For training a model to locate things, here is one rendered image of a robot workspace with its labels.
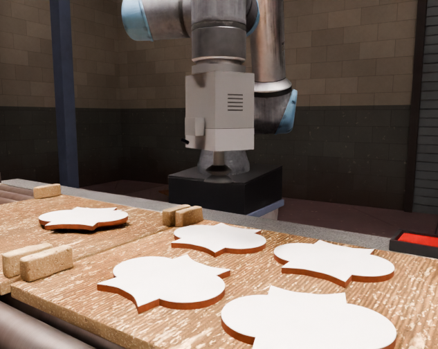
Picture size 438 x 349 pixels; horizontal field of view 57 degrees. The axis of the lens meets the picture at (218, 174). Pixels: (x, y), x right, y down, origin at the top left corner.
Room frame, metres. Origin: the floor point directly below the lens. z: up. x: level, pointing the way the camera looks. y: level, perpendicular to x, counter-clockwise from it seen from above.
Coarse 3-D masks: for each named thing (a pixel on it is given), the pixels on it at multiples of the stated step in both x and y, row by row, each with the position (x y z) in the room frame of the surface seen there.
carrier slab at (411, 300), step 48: (144, 240) 0.58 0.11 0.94; (288, 240) 0.58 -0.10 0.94; (48, 288) 0.41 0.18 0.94; (96, 288) 0.41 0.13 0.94; (240, 288) 0.41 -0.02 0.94; (288, 288) 0.41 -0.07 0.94; (336, 288) 0.41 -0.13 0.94; (384, 288) 0.41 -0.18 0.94; (432, 288) 0.41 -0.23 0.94; (144, 336) 0.32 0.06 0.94; (192, 336) 0.32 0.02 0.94; (432, 336) 0.32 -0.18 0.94
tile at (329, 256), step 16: (320, 240) 0.55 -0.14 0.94; (288, 256) 0.49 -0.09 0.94; (304, 256) 0.49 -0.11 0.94; (320, 256) 0.49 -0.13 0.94; (336, 256) 0.49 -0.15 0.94; (352, 256) 0.49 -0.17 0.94; (368, 256) 0.49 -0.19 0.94; (288, 272) 0.45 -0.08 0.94; (304, 272) 0.45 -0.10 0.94; (320, 272) 0.44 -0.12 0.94; (336, 272) 0.44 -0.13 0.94; (352, 272) 0.44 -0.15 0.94; (368, 272) 0.44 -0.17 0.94; (384, 272) 0.44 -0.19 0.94
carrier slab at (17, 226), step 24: (0, 216) 0.73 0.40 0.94; (24, 216) 0.73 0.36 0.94; (144, 216) 0.73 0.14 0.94; (0, 240) 0.58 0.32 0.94; (24, 240) 0.58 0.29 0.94; (48, 240) 0.58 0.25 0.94; (72, 240) 0.58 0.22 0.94; (96, 240) 0.58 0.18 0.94; (120, 240) 0.58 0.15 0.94; (0, 264) 0.48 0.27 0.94; (0, 288) 0.43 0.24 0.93
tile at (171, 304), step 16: (128, 272) 0.44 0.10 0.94; (144, 272) 0.44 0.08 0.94; (160, 272) 0.44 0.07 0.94; (176, 272) 0.44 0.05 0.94; (192, 272) 0.44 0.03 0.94; (208, 272) 0.44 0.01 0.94; (224, 272) 0.44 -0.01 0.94; (112, 288) 0.40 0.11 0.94; (128, 288) 0.39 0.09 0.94; (144, 288) 0.39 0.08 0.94; (160, 288) 0.39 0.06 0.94; (176, 288) 0.39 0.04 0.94; (192, 288) 0.39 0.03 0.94; (208, 288) 0.39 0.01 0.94; (224, 288) 0.40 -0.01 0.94; (144, 304) 0.36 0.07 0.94; (160, 304) 0.37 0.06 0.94; (176, 304) 0.36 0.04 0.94; (192, 304) 0.36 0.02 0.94; (208, 304) 0.37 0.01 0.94
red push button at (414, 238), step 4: (404, 236) 0.62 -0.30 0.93; (408, 236) 0.62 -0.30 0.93; (412, 236) 0.62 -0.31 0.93; (416, 236) 0.62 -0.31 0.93; (420, 236) 0.62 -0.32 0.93; (424, 236) 0.62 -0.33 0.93; (428, 236) 0.62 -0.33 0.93; (400, 240) 0.60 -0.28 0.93; (404, 240) 0.60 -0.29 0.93; (408, 240) 0.60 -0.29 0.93; (412, 240) 0.60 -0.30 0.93; (416, 240) 0.60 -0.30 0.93; (420, 240) 0.60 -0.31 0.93; (424, 240) 0.60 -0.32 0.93; (428, 240) 0.60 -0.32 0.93; (432, 240) 0.60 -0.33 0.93; (436, 240) 0.60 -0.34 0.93; (428, 244) 0.58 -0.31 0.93; (432, 244) 0.58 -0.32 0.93; (436, 244) 0.58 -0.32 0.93
